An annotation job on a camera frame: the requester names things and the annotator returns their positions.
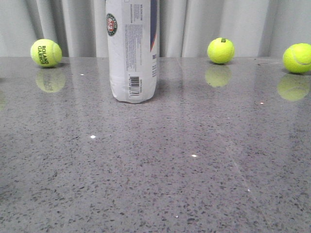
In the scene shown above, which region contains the white plastic tennis ball can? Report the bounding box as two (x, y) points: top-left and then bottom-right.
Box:
(105, 0), (159, 103)

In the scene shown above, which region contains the Wilson yellow tennis ball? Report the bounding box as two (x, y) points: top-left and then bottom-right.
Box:
(207, 37), (235, 64)

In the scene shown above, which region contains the Roland Garros yellow tennis ball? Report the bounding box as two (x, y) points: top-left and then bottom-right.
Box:
(30, 39), (62, 67)

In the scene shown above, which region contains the plain yellow tennis ball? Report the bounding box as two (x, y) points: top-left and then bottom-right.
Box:
(282, 43), (311, 73)

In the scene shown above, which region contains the grey pleated curtain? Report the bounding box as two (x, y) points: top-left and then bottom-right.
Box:
(0, 0), (311, 57)

